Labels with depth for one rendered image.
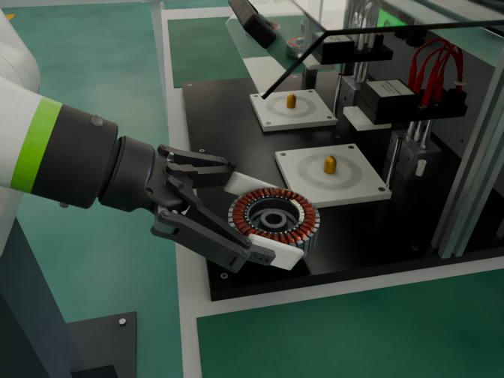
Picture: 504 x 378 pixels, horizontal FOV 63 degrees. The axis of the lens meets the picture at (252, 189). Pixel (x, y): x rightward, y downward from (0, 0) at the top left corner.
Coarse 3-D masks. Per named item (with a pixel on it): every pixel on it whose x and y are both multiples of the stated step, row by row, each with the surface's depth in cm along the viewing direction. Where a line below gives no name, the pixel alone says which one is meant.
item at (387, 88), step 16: (384, 80) 63; (400, 80) 63; (368, 96) 61; (384, 96) 58; (400, 96) 58; (416, 96) 59; (432, 96) 64; (352, 112) 63; (368, 112) 61; (384, 112) 59; (400, 112) 59; (416, 112) 60; (432, 112) 60; (448, 112) 61; (464, 112) 62; (368, 128) 61; (416, 128) 66; (432, 128) 63
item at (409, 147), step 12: (396, 132) 70; (408, 144) 66; (420, 144) 66; (432, 144) 66; (408, 156) 66; (420, 156) 65; (432, 156) 65; (396, 168) 70; (408, 168) 66; (432, 168) 67; (408, 180) 67
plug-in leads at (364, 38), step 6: (354, 36) 80; (360, 36) 78; (366, 36) 82; (372, 36) 79; (378, 36) 82; (360, 42) 79; (366, 42) 82; (372, 42) 80; (378, 42) 83; (360, 48) 79; (366, 48) 81; (372, 48) 80
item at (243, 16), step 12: (228, 0) 48; (240, 0) 45; (240, 12) 43; (252, 12) 40; (252, 24) 40; (264, 24) 40; (252, 36) 41; (264, 36) 41; (276, 36) 41; (264, 48) 42
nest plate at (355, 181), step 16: (352, 144) 74; (288, 160) 70; (304, 160) 70; (320, 160) 70; (352, 160) 70; (288, 176) 67; (304, 176) 67; (320, 176) 67; (336, 176) 67; (352, 176) 67; (368, 176) 67; (304, 192) 63; (320, 192) 63; (336, 192) 63; (352, 192) 63; (368, 192) 63; (384, 192) 63
